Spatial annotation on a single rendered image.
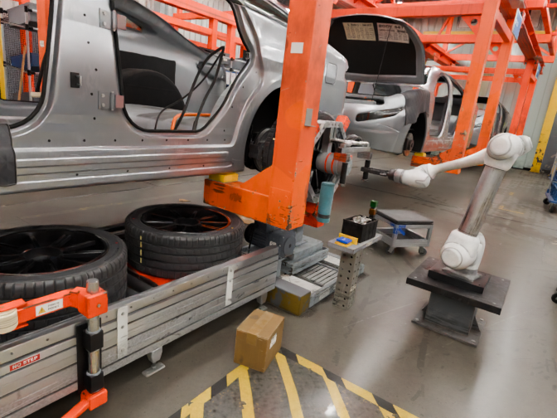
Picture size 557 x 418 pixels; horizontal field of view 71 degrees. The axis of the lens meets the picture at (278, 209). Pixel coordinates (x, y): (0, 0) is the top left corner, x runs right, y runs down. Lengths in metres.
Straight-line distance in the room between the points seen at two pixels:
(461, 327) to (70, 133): 2.27
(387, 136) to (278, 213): 3.20
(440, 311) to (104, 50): 2.24
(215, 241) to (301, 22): 1.17
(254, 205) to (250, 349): 0.83
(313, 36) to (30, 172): 1.40
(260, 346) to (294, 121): 1.12
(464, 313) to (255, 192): 1.39
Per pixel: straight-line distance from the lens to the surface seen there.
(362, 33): 6.01
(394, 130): 5.22
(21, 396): 1.60
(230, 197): 2.40
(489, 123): 7.95
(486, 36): 6.15
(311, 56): 2.09
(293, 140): 2.09
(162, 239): 2.01
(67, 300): 1.53
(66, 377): 1.65
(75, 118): 1.87
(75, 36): 1.88
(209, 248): 2.03
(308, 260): 2.81
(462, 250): 2.28
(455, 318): 2.59
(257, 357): 1.91
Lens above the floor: 1.19
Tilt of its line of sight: 15 degrees down
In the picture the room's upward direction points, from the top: 7 degrees clockwise
